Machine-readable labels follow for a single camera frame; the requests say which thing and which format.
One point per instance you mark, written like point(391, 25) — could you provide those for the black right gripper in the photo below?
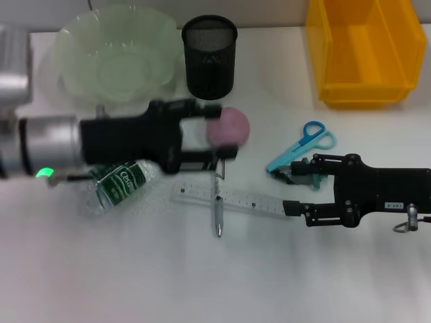
point(377, 188)

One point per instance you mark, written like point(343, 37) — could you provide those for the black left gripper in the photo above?
point(128, 141)

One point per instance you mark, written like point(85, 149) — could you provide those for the pink peach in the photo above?
point(230, 129)

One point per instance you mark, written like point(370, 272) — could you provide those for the blue scissors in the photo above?
point(296, 148)

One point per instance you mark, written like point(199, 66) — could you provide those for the clear plastic ruler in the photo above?
point(242, 200)

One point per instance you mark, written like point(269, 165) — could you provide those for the clear green-label water bottle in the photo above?
point(118, 183)

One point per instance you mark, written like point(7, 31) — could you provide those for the black mesh pen holder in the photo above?
point(209, 64)

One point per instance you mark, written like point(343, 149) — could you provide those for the white silver pen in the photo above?
point(217, 215)

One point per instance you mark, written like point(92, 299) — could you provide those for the translucent green fruit plate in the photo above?
point(118, 60)

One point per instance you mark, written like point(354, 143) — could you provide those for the yellow plastic bin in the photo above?
point(363, 60)

